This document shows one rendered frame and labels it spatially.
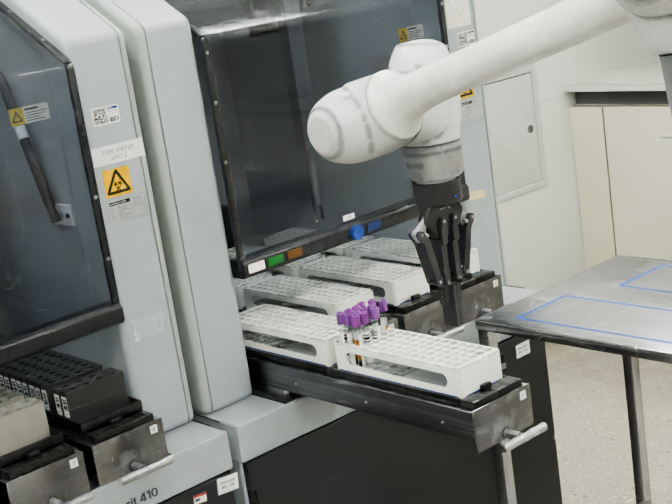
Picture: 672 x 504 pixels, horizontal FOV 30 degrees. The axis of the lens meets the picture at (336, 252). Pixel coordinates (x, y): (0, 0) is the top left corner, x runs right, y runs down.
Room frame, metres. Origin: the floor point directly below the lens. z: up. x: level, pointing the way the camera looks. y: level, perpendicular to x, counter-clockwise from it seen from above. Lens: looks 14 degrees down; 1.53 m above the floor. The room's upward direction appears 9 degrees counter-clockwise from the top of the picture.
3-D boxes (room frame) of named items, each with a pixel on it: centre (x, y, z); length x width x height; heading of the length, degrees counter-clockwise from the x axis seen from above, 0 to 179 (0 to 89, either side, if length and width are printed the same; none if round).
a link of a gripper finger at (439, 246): (1.89, -0.16, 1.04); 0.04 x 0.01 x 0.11; 40
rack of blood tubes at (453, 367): (1.97, -0.10, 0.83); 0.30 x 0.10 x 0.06; 40
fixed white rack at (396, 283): (2.52, -0.05, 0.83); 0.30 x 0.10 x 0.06; 40
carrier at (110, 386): (1.99, 0.43, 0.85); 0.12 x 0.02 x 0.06; 130
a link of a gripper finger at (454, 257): (1.91, -0.18, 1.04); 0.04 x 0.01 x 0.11; 40
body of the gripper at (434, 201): (1.90, -0.17, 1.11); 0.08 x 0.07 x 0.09; 130
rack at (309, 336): (2.22, 0.10, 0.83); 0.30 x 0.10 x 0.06; 40
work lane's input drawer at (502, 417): (2.08, -0.02, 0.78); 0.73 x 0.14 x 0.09; 40
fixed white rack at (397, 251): (2.62, -0.16, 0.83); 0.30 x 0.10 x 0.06; 40
